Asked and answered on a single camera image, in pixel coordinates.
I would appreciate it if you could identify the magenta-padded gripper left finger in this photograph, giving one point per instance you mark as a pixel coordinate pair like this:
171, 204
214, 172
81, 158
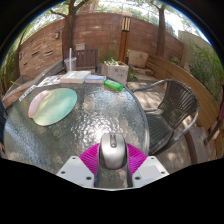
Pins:
74, 168

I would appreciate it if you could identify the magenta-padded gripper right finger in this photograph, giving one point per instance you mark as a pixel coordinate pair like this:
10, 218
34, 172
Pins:
150, 168

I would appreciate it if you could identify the grey black computer mouse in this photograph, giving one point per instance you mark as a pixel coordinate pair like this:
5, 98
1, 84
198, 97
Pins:
113, 153

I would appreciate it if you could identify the round green pink mouse pad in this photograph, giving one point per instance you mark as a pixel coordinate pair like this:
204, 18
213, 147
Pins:
55, 106

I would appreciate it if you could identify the dark wicker metal armchair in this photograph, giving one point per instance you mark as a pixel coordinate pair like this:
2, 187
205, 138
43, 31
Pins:
175, 103

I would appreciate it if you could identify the white licence plate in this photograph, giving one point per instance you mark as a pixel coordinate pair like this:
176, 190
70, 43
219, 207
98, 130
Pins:
27, 93

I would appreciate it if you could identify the colourful sticker sheet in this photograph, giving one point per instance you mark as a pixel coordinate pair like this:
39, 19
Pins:
50, 80

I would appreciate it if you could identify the green plastic case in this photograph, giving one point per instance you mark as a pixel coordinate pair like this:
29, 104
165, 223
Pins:
113, 84

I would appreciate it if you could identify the thick white book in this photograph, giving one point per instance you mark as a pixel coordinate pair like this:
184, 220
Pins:
75, 76

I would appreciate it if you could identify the thin blue book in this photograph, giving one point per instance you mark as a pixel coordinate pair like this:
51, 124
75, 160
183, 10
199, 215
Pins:
96, 79

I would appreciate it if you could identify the raised stone planter bed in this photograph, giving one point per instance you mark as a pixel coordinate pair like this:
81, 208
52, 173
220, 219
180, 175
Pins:
23, 80

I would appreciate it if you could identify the square concrete planter with plant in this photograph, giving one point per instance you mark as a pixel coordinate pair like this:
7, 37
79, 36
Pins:
116, 71

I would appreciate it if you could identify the clear plastic cup with straw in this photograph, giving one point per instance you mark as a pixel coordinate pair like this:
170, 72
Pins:
70, 64

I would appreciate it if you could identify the tan stone block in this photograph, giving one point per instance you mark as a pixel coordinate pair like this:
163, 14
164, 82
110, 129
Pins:
138, 58

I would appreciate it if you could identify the dark wooden slatted chair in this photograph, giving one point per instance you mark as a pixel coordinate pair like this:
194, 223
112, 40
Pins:
87, 58

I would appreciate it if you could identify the grey utility box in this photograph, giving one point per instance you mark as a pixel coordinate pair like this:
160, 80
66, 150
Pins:
80, 47

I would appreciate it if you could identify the forked tree trunk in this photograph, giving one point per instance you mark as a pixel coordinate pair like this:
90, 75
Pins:
69, 33

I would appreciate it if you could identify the slim tree trunk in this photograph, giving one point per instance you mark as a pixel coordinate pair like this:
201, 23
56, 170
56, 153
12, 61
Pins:
161, 30

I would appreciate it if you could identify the wooden garden lamp post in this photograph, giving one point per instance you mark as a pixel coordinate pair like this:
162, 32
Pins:
124, 40

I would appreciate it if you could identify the wall-mounted outdoor lamp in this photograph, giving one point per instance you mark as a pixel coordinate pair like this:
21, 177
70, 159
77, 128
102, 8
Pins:
57, 35

